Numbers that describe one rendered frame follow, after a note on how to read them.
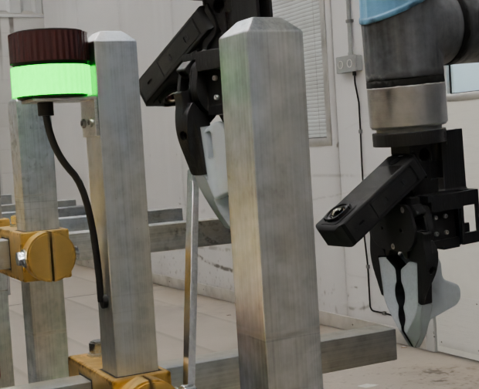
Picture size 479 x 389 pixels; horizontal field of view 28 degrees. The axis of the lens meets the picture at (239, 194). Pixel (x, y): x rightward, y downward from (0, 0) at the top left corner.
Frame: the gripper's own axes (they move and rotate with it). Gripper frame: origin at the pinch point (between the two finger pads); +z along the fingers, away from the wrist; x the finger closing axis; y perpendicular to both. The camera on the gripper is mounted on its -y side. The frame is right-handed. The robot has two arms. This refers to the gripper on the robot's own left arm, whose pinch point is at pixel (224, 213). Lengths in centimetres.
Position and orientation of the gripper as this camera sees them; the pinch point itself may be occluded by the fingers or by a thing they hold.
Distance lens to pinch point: 84.0
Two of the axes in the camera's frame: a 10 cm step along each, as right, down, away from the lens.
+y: 7.3, -0.3, -6.8
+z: 0.8, 10.0, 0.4
